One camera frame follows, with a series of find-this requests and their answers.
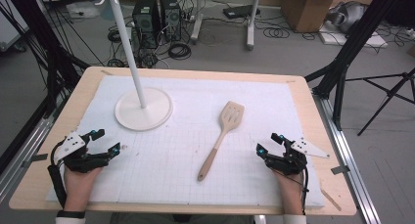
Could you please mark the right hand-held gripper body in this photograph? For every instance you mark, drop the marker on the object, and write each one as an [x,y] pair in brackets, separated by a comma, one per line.
[288,160]

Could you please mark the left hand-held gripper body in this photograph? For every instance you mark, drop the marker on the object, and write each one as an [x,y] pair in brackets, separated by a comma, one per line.
[76,160]

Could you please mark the beige slotted spatula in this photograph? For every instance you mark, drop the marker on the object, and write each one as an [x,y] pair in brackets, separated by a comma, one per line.
[225,126]

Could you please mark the white hook stand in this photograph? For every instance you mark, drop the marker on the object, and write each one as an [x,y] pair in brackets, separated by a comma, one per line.
[153,114]

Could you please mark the person's left hand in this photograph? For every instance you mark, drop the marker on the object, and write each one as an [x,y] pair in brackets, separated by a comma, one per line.
[80,188]

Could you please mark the person's right hand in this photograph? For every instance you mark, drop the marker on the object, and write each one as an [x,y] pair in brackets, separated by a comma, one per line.
[290,191]

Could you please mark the black table clip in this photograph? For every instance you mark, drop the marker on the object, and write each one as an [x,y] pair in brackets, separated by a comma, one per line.
[340,169]
[37,158]

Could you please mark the black wristband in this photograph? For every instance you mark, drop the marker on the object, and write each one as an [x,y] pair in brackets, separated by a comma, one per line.
[70,214]

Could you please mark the white grid mat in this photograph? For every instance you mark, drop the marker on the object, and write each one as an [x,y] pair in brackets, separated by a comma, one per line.
[195,93]

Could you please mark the white desk leg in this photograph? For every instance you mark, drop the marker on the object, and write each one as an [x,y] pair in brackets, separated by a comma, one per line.
[197,25]
[250,31]

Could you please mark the black tripod stand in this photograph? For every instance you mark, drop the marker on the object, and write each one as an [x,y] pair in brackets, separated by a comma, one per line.
[388,93]

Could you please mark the black computer tower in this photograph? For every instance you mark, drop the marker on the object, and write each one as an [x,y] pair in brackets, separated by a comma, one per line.
[170,17]
[146,20]

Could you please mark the cardboard box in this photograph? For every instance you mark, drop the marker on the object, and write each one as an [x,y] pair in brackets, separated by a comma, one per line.
[306,12]

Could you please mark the flat black device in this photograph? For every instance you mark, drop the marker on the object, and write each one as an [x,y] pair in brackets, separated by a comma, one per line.
[239,11]

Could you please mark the white foam board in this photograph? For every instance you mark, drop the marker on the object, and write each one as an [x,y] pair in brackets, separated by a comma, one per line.
[375,39]

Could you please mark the grey rounded appliance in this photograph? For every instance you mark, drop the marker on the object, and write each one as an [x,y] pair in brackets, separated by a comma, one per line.
[349,17]

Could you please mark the aluminium rail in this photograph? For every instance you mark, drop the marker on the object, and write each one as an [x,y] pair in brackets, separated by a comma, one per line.
[345,145]
[23,152]

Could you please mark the black metal frame strut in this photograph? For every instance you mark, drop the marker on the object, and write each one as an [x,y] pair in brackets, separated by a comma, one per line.
[352,44]
[42,38]

